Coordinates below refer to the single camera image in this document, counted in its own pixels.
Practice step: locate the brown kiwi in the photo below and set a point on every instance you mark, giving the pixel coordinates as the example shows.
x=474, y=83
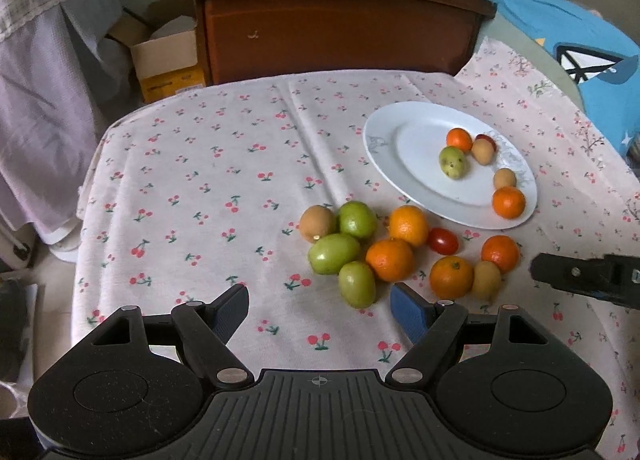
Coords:
x=317, y=223
x=482, y=151
x=504, y=179
x=486, y=280

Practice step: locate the spotted green jujube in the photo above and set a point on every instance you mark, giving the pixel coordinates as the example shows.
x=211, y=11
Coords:
x=453, y=162

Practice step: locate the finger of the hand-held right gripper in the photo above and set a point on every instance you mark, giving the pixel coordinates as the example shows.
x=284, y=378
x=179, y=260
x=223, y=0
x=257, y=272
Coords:
x=575, y=272

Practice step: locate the white and yellow cardboard box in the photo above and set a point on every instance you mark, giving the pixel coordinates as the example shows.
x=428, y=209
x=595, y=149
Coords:
x=165, y=60

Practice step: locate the cherry print tablecloth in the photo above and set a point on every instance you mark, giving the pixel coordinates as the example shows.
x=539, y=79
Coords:
x=200, y=165

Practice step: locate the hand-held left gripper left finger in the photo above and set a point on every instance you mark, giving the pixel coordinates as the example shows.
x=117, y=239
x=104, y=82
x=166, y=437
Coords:
x=234, y=310

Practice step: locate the red cherry tomato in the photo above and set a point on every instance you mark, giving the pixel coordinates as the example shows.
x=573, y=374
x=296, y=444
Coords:
x=442, y=240
x=488, y=140

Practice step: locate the brown wooden cabinet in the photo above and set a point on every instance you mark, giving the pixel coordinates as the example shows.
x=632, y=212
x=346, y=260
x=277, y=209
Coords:
x=340, y=35

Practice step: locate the white round base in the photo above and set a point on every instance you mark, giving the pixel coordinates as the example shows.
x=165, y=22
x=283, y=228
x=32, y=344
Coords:
x=65, y=240

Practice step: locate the lavender cloth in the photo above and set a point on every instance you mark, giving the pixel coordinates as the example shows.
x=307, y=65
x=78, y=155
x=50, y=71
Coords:
x=40, y=115

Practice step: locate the brown cardboard box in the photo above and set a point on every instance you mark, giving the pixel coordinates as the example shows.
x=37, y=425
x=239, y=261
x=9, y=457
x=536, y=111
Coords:
x=120, y=33

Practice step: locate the orange mandarin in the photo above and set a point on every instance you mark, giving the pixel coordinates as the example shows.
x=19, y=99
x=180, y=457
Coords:
x=500, y=252
x=508, y=201
x=409, y=225
x=451, y=276
x=390, y=259
x=459, y=139

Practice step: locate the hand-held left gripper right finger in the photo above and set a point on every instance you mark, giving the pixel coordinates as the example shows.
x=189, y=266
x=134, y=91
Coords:
x=407, y=310

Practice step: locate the grey-green bedding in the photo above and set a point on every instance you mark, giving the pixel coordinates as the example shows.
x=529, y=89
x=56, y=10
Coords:
x=520, y=45

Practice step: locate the white plate with grey print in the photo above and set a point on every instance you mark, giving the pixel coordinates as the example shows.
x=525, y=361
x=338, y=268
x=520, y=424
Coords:
x=425, y=175

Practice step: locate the dark object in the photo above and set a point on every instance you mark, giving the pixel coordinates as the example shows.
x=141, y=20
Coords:
x=12, y=330

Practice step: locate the blue printed pillow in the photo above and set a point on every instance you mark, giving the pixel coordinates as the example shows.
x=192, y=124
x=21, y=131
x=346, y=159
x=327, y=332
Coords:
x=575, y=25

